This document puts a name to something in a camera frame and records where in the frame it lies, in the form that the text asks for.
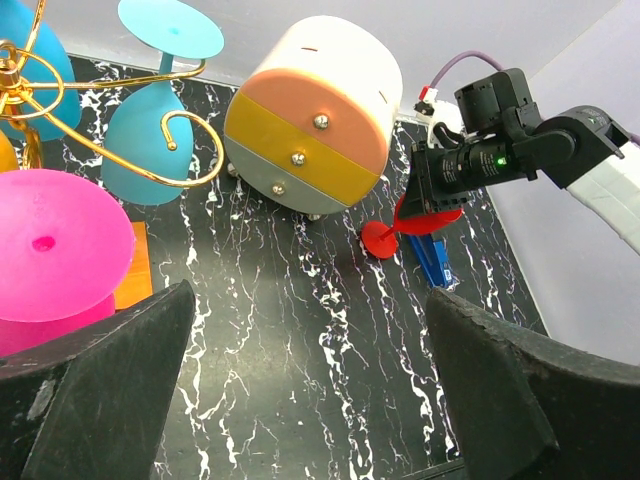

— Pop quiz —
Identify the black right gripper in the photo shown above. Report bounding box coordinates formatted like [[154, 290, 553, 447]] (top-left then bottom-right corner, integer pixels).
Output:
[[399, 122, 525, 220]]

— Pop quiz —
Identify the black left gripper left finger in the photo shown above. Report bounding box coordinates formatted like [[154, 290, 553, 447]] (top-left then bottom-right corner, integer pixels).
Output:
[[1, 281, 195, 479]]

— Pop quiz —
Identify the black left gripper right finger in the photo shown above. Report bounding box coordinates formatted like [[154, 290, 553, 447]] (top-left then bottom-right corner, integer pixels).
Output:
[[425, 288, 639, 479]]

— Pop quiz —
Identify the red wine glass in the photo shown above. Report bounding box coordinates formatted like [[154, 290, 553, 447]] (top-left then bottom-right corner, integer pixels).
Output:
[[360, 195, 463, 259]]

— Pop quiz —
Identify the pink wine glass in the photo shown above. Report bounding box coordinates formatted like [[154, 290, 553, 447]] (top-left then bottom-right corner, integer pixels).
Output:
[[1, 169, 135, 356]]

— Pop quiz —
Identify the blue wine glass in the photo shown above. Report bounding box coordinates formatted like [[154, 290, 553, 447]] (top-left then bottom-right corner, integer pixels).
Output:
[[101, 1, 224, 206], [0, 0, 82, 144]]

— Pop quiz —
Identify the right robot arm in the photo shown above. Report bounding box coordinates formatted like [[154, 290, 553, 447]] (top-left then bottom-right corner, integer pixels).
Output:
[[396, 68, 639, 250]]

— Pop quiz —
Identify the yellow wine glass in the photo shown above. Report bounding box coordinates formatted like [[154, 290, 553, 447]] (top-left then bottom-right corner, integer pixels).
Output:
[[0, 131, 19, 173]]

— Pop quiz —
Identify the blue stapler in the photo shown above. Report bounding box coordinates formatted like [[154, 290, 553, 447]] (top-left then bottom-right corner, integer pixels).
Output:
[[408, 234, 454, 288]]

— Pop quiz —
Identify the round three-drawer cabinet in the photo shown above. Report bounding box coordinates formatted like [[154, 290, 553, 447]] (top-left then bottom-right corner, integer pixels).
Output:
[[224, 15, 403, 218]]

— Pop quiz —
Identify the gold wire glass rack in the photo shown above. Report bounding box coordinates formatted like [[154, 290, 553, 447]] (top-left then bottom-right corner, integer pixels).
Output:
[[0, 0, 225, 321]]

